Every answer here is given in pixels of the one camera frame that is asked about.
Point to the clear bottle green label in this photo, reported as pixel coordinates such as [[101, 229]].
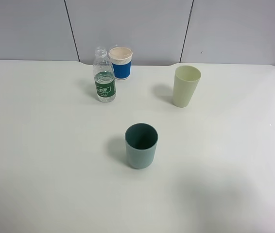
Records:
[[104, 76]]

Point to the tall pale yellow cup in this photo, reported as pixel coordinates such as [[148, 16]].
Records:
[[186, 79]]

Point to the short teal cup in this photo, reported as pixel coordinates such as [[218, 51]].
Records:
[[141, 141]]

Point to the blue sleeved paper cup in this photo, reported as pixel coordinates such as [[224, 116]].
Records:
[[121, 58]]

